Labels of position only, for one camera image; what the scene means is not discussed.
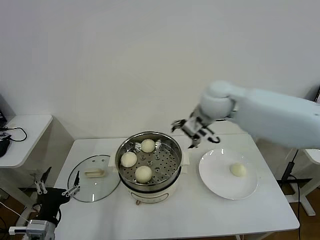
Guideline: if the black cable with adapter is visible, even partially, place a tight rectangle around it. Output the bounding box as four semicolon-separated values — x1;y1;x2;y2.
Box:
282;148;301;208

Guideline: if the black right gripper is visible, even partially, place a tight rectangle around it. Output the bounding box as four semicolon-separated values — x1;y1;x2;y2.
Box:
170;112;213;150

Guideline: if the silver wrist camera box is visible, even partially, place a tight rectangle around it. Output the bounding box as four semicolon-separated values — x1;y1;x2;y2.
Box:
8;219;50;237

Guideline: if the thin black cable loop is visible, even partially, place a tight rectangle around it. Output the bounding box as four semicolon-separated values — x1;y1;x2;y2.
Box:
0;126;28;143

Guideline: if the white side table with label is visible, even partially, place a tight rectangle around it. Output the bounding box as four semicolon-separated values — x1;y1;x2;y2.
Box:
284;148;320;217

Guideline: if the black computer mouse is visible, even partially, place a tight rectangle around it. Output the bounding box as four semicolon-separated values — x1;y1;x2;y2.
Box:
0;139;11;159

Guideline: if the white round plate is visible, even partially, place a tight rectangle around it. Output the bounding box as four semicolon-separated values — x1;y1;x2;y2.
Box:
198;148;258;200

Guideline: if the glass pot lid cream handle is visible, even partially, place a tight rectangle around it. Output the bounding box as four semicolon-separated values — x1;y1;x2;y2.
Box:
66;154;121;203

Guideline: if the stainless steel steamer basket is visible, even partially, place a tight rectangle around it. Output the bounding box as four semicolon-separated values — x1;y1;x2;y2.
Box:
114;131;183;193

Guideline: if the white steamed baozi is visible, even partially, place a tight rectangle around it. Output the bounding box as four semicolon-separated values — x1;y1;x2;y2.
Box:
229;162;248;178
120;151;138;168
134;165;153;185
140;138;156;153

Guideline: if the black table foot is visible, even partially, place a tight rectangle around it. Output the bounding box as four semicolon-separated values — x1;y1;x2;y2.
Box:
19;186;41;194
276;177;313;195

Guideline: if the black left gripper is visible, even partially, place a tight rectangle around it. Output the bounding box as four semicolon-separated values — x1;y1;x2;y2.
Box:
34;166;81;222

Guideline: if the white electric cooking pot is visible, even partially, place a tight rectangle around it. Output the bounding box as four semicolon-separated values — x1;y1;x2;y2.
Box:
107;149;190;207

